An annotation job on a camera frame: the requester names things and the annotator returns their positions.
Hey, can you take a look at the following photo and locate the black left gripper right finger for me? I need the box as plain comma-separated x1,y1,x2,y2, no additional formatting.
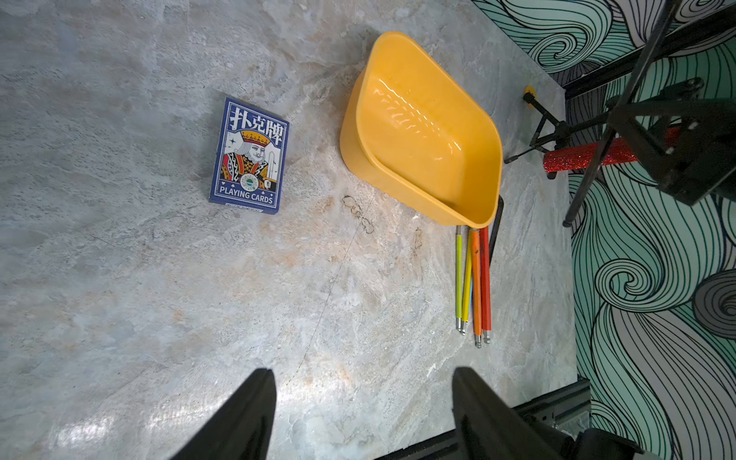
452,367,567,459

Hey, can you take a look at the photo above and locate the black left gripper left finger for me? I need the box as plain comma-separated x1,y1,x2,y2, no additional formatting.
174,368,277,459

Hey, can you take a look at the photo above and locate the red hex key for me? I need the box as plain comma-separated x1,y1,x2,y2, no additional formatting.
479,227,493,344

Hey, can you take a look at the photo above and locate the black hex key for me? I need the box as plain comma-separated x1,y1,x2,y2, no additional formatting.
488,195,504,262

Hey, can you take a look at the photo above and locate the blue playing cards box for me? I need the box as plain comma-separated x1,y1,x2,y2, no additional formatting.
209,97,291,215

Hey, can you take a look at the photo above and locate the yellow plastic storage box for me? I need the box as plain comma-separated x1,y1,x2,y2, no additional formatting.
339,32,503,229

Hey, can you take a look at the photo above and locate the black tripod microphone stand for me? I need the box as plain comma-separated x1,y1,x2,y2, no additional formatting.
523,1,735,227

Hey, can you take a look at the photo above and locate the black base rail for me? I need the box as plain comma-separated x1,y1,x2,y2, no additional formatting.
373,376,662,460

